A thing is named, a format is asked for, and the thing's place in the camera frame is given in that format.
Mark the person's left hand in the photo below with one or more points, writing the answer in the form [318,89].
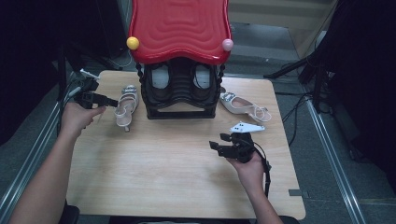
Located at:
[76,119]

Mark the grey tape strip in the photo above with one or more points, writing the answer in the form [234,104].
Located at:
[295,193]

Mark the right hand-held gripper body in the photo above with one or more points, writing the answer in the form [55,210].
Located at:
[241,147]

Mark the black tripod stand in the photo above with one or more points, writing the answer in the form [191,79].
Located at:
[317,84]

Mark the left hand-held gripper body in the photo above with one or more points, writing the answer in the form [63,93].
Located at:
[88,96]

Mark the person's right hand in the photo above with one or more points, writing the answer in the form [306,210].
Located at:
[250,174]

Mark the dark curtain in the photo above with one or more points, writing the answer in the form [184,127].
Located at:
[367,77]
[25,62]

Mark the red and black shoe rack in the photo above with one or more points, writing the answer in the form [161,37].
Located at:
[180,28]

